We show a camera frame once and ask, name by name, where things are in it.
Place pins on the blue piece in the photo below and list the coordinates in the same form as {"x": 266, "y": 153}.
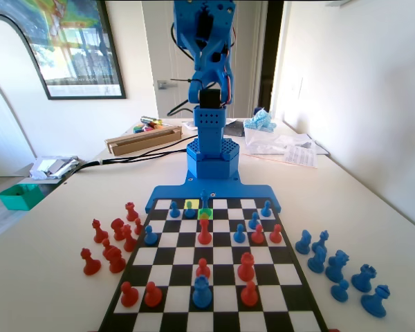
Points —
{"x": 204, "y": 200}

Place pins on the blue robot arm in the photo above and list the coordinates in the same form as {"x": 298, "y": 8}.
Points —
{"x": 211, "y": 138}

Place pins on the red king board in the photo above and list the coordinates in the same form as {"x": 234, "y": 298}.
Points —
{"x": 203, "y": 233}

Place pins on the white door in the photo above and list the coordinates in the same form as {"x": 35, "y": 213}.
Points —
{"x": 159, "y": 52}

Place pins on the white paper sheet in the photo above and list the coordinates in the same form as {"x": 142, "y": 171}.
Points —
{"x": 189, "y": 126}

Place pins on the dark foil pouch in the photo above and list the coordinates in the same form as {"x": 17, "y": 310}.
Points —
{"x": 236, "y": 128}

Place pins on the blue and white cloth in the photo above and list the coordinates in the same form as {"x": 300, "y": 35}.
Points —
{"x": 261, "y": 121}

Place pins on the silver tube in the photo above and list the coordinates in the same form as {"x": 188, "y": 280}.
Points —
{"x": 148, "y": 120}

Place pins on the colourful small blocks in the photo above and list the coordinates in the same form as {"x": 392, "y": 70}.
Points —
{"x": 140, "y": 129}

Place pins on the clear plastic bag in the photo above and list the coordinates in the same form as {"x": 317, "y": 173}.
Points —
{"x": 269, "y": 141}

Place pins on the long cardboard box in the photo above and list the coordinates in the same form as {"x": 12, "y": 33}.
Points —
{"x": 141, "y": 141}

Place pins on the black framed poster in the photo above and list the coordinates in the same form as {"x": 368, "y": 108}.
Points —
{"x": 76, "y": 45}

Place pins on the printed paper sheet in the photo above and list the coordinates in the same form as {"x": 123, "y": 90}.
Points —
{"x": 301, "y": 156}

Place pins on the blue pawn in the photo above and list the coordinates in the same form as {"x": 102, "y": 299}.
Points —
{"x": 340, "y": 291}
{"x": 253, "y": 222}
{"x": 189, "y": 212}
{"x": 150, "y": 237}
{"x": 239, "y": 235}
{"x": 266, "y": 209}
{"x": 174, "y": 211}

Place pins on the red rook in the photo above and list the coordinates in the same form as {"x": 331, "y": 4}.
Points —
{"x": 246, "y": 268}
{"x": 131, "y": 212}

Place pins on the pile of papers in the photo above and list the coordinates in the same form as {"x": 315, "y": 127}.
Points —
{"x": 52, "y": 166}

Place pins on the red knight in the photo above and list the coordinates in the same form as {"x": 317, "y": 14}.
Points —
{"x": 117, "y": 228}
{"x": 116, "y": 263}

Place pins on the black and white chessboard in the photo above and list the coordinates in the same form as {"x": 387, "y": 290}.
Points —
{"x": 221, "y": 256}

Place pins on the white arched panel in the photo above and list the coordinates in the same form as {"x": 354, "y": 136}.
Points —
{"x": 7, "y": 103}

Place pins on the blue knight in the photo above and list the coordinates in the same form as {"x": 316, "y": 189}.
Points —
{"x": 336, "y": 267}
{"x": 303, "y": 242}

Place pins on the green plastic box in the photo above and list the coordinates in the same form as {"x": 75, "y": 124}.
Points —
{"x": 19, "y": 197}

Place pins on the blue rook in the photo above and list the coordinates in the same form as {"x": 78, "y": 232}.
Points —
{"x": 363, "y": 279}
{"x": 202, "y": 294}

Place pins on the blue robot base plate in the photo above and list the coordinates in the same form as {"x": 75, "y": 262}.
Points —
{"x": 235, "y": 192}

